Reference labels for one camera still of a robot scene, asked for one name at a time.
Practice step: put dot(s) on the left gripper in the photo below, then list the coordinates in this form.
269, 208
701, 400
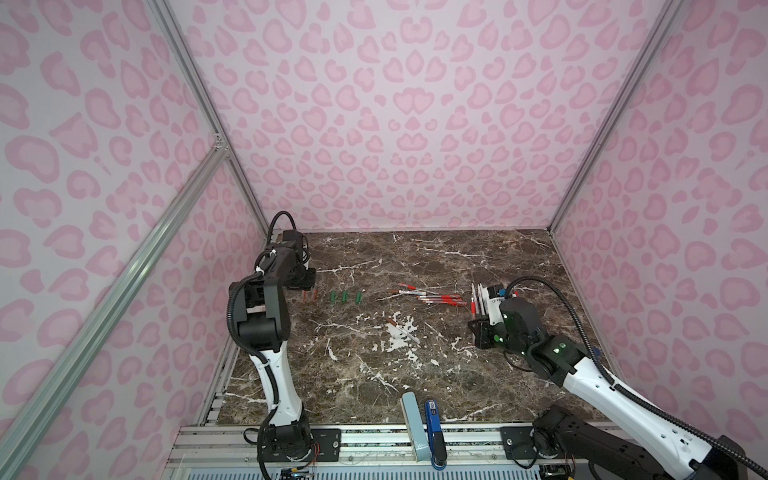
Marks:
306, 284

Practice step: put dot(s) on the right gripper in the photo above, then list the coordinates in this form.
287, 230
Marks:
481, 334

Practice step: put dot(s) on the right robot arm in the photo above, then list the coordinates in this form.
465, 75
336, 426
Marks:
659, 446

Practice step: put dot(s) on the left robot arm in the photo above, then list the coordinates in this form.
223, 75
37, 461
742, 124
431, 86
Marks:
259, 323

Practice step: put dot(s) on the red pen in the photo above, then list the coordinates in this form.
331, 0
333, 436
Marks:
404, 286

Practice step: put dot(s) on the blue black tool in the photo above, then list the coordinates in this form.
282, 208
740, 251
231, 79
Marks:
435, 436

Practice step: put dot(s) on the light blue box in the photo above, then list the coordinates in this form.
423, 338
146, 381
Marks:
415, 427

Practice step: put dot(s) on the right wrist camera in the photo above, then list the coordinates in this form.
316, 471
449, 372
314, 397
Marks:
496, 294

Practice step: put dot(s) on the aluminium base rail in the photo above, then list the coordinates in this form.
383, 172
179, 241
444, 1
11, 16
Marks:
388, 451

